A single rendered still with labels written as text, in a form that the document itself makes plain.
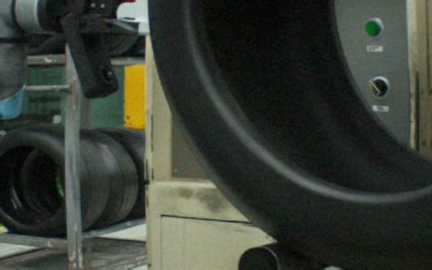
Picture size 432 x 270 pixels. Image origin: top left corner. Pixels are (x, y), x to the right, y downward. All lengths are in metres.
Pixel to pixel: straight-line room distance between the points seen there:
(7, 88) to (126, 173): 3.90
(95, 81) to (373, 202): 0.45
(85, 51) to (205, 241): 0.72
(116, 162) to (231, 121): 4.22
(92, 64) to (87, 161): 3.61
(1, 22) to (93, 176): 3.53
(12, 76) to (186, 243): 0.68
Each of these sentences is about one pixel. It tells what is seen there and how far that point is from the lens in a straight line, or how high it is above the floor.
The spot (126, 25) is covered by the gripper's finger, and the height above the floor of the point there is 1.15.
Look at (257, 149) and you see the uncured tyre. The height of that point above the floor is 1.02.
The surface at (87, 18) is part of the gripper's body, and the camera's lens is 1.36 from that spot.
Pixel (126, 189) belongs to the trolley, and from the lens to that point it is 5.35.
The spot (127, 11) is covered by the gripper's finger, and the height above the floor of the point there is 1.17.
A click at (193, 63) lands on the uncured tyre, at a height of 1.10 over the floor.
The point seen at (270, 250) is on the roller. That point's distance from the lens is 1.15.
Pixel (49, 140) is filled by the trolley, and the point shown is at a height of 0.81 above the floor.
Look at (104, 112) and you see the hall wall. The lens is 11.95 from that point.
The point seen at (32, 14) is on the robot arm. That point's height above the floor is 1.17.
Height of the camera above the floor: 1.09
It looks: 3 degrees down
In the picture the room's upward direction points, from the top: straight up
